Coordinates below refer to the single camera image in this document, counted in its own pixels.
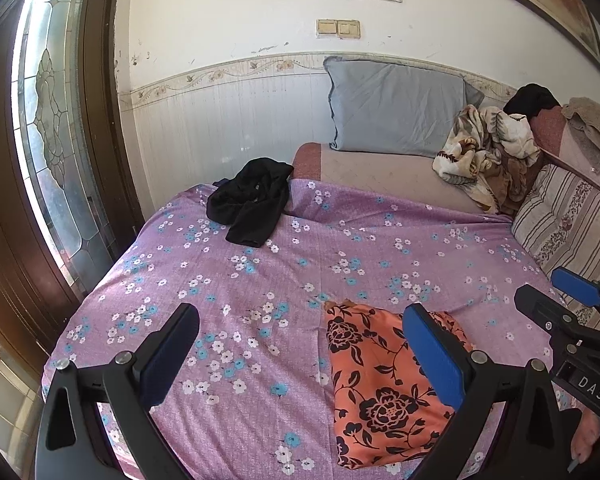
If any black crumpled cloth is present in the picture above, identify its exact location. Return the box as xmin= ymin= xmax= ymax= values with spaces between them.
xmin=206 ymin=157 xmax=295 ymax=248

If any grey pillow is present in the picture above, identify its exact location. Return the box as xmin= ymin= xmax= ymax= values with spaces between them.
xmin=323 ymin=56 xmax=485 ymax=157

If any beige towel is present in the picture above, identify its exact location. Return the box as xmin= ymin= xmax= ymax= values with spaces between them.
xmin=561 ymin=97 xmax=600 ymax=176

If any pink upholstered backrest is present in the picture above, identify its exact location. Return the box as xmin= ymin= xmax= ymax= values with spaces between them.
xmin=530 ymin=107 xmax=600 ymax=196

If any orange black floral shirt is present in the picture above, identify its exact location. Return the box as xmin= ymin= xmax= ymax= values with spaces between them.
xmin=322 ymin=300 xmax=476 ymax=470

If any striped floral cushion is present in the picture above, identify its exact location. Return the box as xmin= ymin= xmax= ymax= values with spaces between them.
xmin=511 ymin=162 xmax=600 ymax=333

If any beige brown floral blanket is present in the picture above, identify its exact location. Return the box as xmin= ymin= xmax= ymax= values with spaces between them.
xmin=432 ymin=105 xmax=542 ymax=216

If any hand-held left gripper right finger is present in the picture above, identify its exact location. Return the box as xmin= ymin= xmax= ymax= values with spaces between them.
xmin=402 ymin=302 xmax=566 ymax=480

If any purple floral bedsheet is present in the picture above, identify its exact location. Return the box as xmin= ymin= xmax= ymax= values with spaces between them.
xmin=42 ymin=178 xmax=581 ymax=480

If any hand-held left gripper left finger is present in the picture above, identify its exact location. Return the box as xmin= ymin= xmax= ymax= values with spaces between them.
xmin=34 ymin=302 xmax=201 ymax=480

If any stained glass window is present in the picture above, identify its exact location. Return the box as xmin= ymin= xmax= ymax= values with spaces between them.
xmin=12 ymin=0 xmax=113 ymax=293

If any brown pink mattress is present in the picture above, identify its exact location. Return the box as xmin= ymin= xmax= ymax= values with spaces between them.
xmin=291 ymin=141 xmax=513 ymax=217

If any person's right hand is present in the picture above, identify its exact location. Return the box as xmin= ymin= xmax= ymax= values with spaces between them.
xmin=570 ymin=407 xmax=600 ymax=473

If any black garment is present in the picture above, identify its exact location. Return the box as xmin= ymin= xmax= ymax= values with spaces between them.
xmin=503 ymin=83 xmax=562 ymax=117

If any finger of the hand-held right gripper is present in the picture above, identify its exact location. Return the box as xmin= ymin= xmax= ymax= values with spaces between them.
xmin=514 ymin=285 xmax=581 ymax=336
xmin=550 ymin=267 xmax=600 ymax=308

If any stained glass door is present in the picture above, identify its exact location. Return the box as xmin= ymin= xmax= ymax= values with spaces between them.
xmin=0 ymin=0 xmax=146 ymax=361

